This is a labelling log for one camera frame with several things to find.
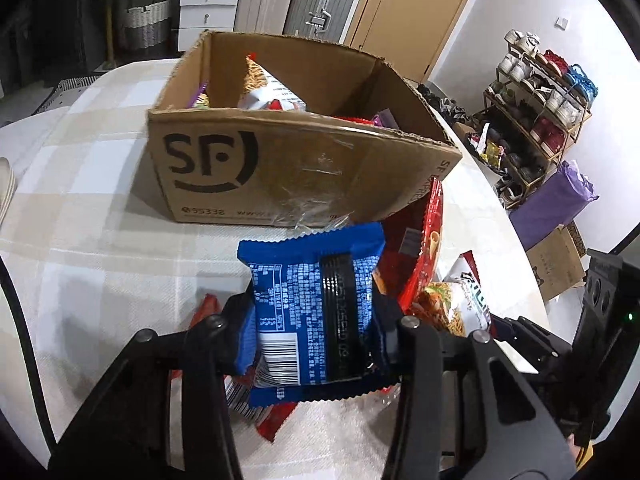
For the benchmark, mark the white drawer desk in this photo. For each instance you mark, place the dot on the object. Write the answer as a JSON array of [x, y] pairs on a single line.
[[205, 5]]

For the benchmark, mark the wooden shoe rack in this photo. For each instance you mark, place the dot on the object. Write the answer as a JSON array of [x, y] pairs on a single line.
[[574, 132]]

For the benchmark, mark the purple cartoon candy packet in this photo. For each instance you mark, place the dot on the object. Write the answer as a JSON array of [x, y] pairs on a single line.
[[386, 119]]

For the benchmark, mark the brown cardboard box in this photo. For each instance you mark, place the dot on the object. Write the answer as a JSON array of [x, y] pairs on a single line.
[[300, 170]]

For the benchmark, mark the white wall switch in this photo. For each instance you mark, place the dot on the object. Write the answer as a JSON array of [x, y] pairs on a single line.
[[562, 22]]

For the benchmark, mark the purple plastic bag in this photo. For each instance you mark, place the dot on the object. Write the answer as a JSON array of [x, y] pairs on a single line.
[[550, 205]]

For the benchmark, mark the cluster of sneakers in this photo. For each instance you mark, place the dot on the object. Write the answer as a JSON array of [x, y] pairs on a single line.
[[450, 107]]

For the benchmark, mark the purple white candy packet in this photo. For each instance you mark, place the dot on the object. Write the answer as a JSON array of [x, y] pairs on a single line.
[[200, 99]]

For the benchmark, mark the tan wooden door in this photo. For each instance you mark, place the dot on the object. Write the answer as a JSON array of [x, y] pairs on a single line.
[[400, 20]]

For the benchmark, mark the brown paper carton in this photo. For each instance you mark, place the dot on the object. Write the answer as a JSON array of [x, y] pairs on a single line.
[[555, 265]]

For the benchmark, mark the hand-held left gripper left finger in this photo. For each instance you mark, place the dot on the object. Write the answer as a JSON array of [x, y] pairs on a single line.
[[243, 345]]

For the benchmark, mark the silver suitcase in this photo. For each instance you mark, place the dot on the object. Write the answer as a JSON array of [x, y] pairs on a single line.
[[320, 5]]

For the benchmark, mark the white plate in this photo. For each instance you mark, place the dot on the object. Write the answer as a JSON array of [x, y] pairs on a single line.
[[6, 190]]

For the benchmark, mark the red barcode snack packet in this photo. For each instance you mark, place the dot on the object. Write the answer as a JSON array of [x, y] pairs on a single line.
[[250, 405]]

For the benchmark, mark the white noodle snack bag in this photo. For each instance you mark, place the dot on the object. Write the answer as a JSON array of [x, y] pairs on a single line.
[[265, 85], [460, 300]]

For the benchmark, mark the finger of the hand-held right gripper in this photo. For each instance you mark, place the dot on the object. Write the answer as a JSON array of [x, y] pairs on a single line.
[[535, 340]]

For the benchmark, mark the large red chips bag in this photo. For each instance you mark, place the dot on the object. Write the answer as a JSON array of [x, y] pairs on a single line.
[[417, 240]]

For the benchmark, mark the rows of assorted shoes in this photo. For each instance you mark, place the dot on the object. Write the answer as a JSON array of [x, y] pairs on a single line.
[[547, 130]]

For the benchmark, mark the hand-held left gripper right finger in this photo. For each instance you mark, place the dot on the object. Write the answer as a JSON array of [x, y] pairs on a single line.
[[415, 360]]

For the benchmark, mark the black white patterned rug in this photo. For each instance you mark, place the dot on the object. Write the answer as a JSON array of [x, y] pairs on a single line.
[[65, 92]]

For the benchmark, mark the woven laundry basket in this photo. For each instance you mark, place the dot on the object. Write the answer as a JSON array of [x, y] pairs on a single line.
[[147, 25]]

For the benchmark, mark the small red orange packet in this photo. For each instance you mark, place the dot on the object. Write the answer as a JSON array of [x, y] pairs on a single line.
[[205, 312]]

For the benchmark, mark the blue snack packet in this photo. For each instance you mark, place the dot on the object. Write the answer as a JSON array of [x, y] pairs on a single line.
[[310, 300]]

